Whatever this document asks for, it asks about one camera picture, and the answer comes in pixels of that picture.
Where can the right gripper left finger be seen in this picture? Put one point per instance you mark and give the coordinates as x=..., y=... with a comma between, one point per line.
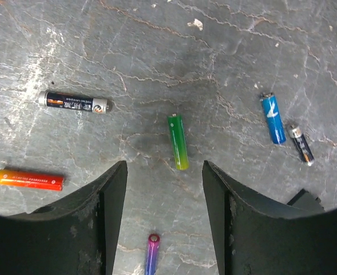
x=76, y=234

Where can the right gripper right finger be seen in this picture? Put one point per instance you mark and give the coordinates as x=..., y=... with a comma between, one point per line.
x=254, y=234

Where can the green battery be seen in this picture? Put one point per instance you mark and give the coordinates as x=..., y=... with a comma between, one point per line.
x=176, y=129

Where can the purple battery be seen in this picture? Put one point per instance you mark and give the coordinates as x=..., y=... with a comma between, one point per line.
x=152, y=254

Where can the orange red battery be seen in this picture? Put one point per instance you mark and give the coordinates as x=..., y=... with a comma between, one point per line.
x=31, y=180

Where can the black battery near blue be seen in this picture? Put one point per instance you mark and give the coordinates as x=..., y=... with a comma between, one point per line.
x=301, y=143

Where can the black silver battery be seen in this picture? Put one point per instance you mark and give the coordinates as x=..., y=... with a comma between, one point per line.
x=74, y=102

